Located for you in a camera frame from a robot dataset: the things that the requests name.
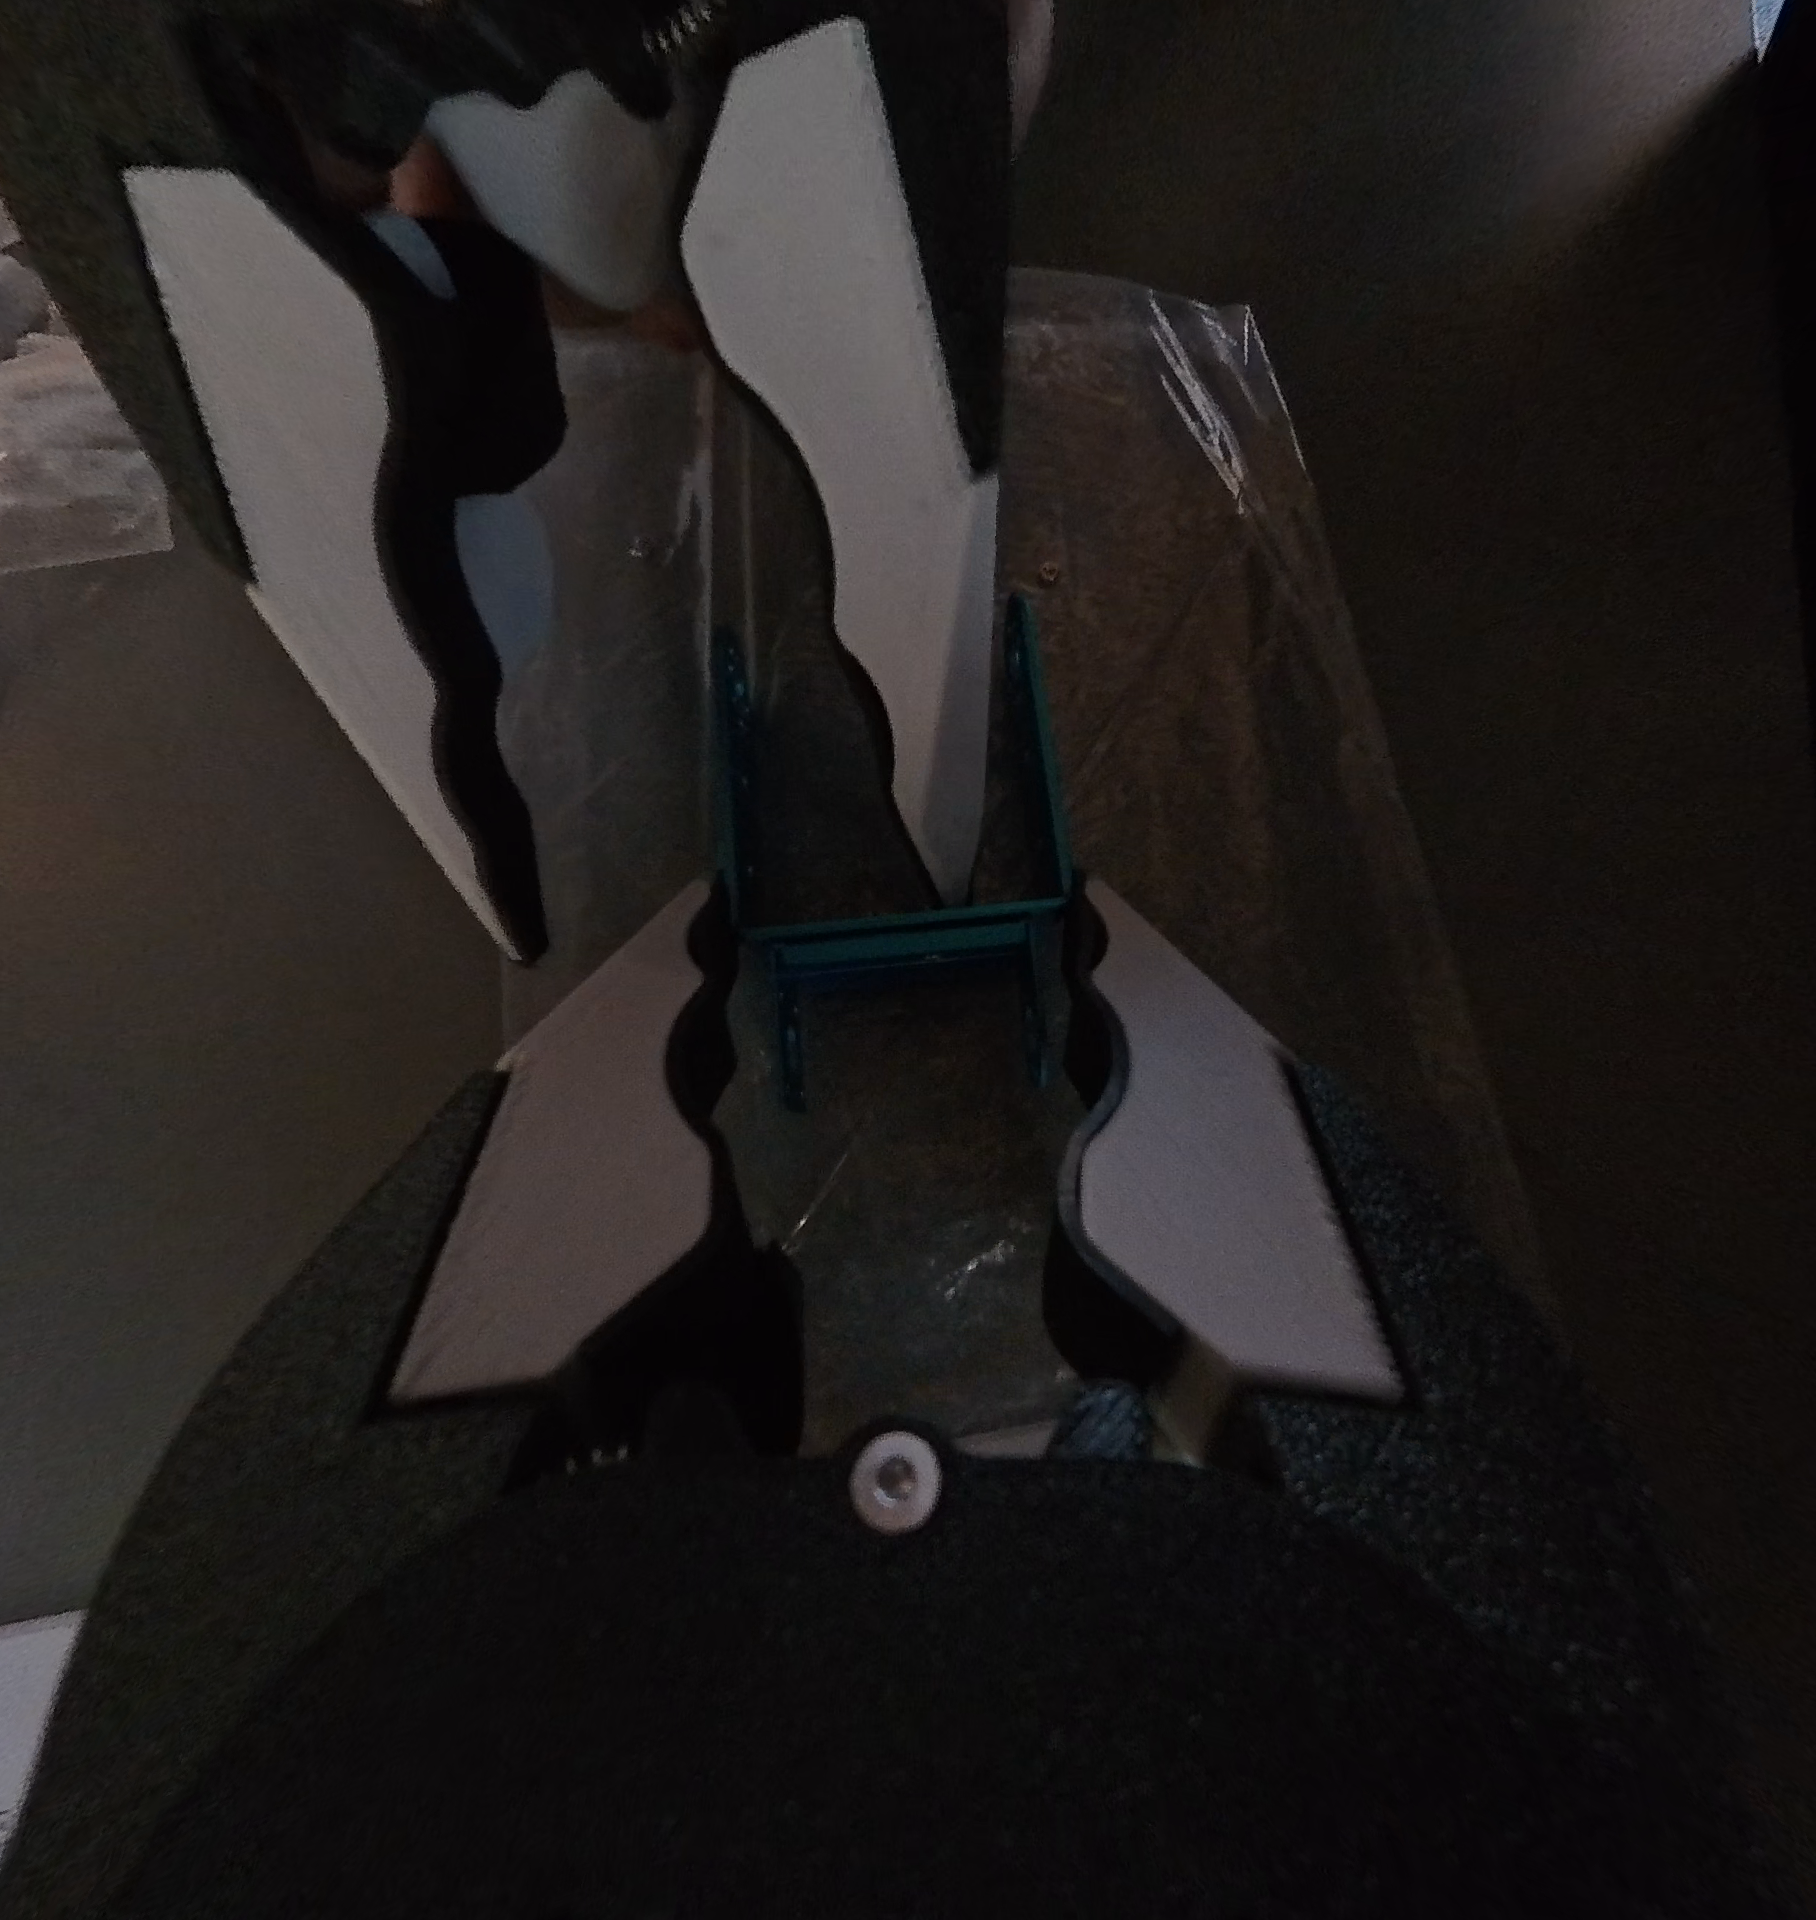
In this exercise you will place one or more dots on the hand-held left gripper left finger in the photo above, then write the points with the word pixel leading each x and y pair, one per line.
pixel 551 1200

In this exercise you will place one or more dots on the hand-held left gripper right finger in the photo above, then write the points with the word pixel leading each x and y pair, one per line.
pixel 1239 1200

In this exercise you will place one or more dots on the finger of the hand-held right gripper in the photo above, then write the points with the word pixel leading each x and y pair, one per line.
pixel 279 450
pixel 847 299

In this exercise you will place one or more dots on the blue metal bracket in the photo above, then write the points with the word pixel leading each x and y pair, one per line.
pixel 893 930

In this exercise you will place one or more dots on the grey desk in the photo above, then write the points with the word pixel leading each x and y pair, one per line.
pixel 175 1051

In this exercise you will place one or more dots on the person's right hand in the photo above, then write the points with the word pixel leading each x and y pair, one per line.
pixel 624 316

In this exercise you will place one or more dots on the clear screw packet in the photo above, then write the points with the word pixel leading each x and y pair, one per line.
pixel 56 465

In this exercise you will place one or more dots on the clear plastic bag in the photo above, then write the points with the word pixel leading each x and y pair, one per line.
pixel 1223 675

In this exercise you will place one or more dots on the white instruction manual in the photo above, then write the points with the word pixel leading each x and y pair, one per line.
pixel 6 1724

